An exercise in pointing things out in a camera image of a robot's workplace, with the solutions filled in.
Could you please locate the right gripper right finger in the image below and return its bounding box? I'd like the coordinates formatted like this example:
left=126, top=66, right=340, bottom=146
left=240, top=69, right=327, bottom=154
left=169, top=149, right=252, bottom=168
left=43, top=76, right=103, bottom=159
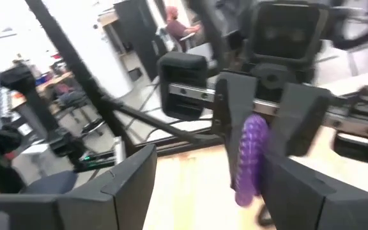
left=260, top=151, right=337, bottom=230

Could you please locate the grey office chair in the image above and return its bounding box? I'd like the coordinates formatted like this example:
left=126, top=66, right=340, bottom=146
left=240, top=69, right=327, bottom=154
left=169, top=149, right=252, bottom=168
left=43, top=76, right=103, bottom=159
left=56, top=89, right=105, bottom=135

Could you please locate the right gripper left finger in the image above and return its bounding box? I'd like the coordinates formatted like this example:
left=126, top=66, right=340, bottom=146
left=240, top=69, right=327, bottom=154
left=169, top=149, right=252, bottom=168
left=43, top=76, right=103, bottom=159
left=54, top=143, right=158, bottom=230

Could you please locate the black equipment with green lights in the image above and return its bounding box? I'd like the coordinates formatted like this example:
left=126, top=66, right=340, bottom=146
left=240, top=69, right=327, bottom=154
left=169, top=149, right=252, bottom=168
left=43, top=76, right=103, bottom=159
left=48, top=127, right=121, bottom=175

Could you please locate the wooden desk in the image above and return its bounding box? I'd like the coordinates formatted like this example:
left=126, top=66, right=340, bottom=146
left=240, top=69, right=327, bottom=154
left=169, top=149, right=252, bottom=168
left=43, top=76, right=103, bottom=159
left=10, top=70, right=76, bottom=111

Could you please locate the black left camera cable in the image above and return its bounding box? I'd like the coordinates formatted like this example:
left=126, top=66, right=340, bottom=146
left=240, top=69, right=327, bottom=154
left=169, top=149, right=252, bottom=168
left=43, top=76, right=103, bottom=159
left=330, top=9, right=368, bottom=50

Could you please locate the purple spring keychain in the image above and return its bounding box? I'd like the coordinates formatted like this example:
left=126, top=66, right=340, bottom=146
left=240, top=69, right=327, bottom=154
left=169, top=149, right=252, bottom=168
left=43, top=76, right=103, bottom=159
left=234, top=114, right=270, bottom=208

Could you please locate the black cabinet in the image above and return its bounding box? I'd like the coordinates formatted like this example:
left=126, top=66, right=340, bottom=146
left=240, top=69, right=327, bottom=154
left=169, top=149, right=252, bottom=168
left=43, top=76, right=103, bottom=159
left=113, top=0, right=169, bottom=81

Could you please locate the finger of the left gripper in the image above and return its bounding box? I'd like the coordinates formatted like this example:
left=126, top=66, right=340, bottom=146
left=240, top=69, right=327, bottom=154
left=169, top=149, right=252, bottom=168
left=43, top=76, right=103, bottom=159
left=266, top=82, right=332, bottom=158
left=211, top=72, right=258, bottom=191

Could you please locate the blue-grey chair seat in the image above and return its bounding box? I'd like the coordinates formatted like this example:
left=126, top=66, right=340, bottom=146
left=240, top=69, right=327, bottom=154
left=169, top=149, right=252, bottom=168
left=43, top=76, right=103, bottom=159
left=20, top=171, right=80, bottom=196

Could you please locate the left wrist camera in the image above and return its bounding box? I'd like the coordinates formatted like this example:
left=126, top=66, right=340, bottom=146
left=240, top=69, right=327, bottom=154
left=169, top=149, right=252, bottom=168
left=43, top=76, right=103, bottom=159
left=247, top=0, right=330, bottom=66

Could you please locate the black aluminium frame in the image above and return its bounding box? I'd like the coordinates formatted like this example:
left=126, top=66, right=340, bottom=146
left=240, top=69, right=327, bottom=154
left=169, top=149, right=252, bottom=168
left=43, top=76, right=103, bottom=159
left=24, top=0, right=226, bottom=157

